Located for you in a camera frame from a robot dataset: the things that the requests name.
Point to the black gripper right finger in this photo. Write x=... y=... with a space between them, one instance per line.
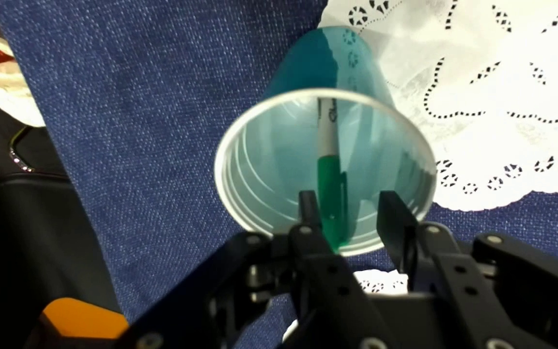
x=445 y=284

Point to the white paper doily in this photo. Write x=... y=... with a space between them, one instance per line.
x=498 y=98

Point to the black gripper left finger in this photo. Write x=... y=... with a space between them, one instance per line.
x=329 y=292

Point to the green marker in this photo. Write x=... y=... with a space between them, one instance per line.
x=331 y=187

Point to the light blue plastic cup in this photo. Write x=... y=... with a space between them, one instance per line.
x=271 y=167

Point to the blue denim tablecloth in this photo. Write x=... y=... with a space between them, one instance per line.
x=129 y=129

